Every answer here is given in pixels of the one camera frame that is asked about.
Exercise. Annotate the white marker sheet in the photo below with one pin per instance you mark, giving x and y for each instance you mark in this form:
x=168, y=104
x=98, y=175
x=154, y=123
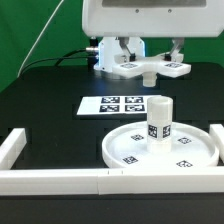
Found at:
x=106, y=105

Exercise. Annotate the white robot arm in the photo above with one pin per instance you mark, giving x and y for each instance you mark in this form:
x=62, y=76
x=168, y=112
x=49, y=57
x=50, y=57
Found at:
x=110, y=52

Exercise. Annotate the white right fence bar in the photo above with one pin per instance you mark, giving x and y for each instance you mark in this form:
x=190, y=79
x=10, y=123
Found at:
x=216, y=131

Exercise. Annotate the white front fence bar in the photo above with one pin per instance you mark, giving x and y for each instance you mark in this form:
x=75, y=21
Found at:
x=111, y=181

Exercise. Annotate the white cross table base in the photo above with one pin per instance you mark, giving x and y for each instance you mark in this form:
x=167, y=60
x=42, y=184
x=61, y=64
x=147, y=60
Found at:
x=150, y=67

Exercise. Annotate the white fence bar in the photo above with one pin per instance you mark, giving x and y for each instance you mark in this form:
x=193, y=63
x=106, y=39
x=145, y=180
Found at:
x=111, y=181
x=12, y=147
x=216, y=131

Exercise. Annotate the white left fence bar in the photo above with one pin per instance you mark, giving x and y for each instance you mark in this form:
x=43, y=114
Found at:
x=12, y=147

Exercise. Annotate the white round table top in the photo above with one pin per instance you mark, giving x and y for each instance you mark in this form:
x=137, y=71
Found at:
x=127, y=147

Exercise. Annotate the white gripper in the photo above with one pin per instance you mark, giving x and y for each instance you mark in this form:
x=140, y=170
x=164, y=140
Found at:
x=153, y=18

